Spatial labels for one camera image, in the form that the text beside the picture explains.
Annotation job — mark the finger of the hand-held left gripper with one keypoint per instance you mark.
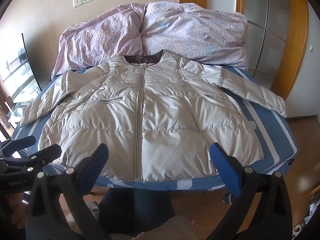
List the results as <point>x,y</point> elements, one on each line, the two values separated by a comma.
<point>25,143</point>
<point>50,153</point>

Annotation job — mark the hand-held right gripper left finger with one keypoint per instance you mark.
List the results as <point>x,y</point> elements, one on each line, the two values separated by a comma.
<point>95,166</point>

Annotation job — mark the small white wall plate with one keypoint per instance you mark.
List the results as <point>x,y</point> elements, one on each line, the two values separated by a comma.
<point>311,48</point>

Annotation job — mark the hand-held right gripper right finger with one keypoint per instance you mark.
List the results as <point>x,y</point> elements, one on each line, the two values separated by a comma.
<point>225,170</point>

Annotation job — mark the wood framed glass sliding door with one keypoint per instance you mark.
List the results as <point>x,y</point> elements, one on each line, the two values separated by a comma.
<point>270,17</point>

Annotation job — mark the person's legs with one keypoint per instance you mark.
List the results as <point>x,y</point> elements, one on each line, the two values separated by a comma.
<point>140,205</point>

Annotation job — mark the black framed screen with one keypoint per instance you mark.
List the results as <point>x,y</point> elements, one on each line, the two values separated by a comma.
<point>22,75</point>

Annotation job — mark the pink floral duvet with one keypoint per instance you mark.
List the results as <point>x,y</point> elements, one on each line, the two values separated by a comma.
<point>175,30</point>

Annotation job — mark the beige puffer jacket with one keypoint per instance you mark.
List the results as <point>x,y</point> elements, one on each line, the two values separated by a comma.
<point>162,120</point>

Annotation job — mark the person's left hand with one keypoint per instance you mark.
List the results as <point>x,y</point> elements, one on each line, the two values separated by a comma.
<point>15,210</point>

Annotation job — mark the white wall socket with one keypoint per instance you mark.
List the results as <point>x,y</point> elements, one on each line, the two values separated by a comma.
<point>78,2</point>

